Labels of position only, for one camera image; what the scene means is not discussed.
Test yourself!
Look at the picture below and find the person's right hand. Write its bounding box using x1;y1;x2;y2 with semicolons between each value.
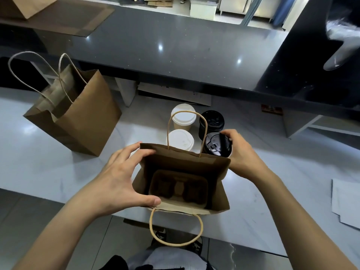
220;129;274;183

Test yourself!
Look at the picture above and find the person's left hand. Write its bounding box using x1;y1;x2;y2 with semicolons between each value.
84;142;163;219

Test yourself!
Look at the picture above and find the black lid coffee cup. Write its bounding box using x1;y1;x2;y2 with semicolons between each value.
198;110;226;141
202;132;233;159

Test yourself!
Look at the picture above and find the brown paper bag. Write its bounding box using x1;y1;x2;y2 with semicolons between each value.
8;51;122;157
132;111;233;247
0;0;58;20

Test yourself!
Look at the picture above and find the tan coffee cup white lid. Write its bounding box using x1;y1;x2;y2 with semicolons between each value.
170;104;198;132

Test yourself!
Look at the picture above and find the stack of white paper sheets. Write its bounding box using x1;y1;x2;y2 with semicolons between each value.
331;178;360;230

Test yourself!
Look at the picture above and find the person's left forearm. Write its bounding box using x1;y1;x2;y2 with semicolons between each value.
14;196;113;270

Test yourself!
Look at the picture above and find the person's right forearm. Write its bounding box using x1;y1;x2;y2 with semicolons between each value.
256;168;358;270

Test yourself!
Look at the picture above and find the brown cardboard cup holder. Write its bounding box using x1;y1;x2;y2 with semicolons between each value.
147;168;210;205

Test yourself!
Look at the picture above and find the person's left shoe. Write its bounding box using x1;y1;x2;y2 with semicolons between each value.
151;225;168;246

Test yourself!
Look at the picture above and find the person's shoe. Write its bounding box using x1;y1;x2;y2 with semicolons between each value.
188;239;204;255
151;225;168;246

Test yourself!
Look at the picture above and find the person's white shirt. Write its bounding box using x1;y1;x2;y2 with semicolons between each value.
126;246;209;270

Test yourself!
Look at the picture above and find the person's right shoe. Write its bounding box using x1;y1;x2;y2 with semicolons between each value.
188;239;204;255

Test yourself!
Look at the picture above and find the black body harness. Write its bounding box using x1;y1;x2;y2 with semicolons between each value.
98;255;131;270

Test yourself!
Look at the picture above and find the white support panel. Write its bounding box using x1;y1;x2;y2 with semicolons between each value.
115;77;139;108

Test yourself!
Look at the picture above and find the black acrylic organizer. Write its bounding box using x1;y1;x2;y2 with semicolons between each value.
256;0;360;108

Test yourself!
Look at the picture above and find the black floor mat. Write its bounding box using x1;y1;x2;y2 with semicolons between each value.
0;56;49;91

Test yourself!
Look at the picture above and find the blue plastic chair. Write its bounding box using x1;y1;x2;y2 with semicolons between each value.
240;0;264;27

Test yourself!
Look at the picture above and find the plastic wrapped white pack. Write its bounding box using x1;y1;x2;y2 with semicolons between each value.
323;19;360;72

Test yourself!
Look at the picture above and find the blue window curtain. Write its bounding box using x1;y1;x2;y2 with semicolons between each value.
271;0;298;29

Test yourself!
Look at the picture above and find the stainless steel refrigerator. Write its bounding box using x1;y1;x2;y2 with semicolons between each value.
219;0;282;19

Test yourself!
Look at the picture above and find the white box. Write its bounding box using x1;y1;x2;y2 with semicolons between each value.
189;0;219;21

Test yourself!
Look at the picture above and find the brown table runner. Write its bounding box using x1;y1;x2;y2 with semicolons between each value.
0;0;117;38

